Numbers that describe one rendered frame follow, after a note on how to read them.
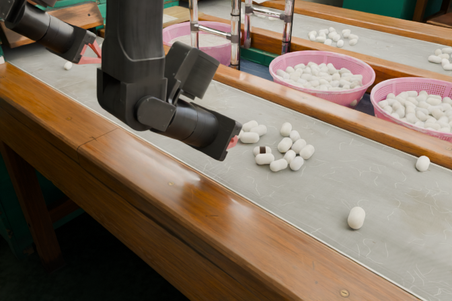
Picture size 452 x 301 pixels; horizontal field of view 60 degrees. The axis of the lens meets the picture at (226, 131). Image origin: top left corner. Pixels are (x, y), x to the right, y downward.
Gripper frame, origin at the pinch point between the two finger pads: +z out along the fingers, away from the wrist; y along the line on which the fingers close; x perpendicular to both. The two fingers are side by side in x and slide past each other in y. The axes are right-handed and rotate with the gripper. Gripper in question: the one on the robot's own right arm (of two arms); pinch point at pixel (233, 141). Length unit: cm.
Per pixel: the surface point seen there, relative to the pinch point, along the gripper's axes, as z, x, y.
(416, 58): 62, -43, -6
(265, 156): 4.8, 0.1, -4.5
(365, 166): 15.0, -5.8, -18.4
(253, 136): 7.8, -2.4, 1.3
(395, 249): 3.2, 3.6, -30.0
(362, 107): 44.7, -21.2, -3.5
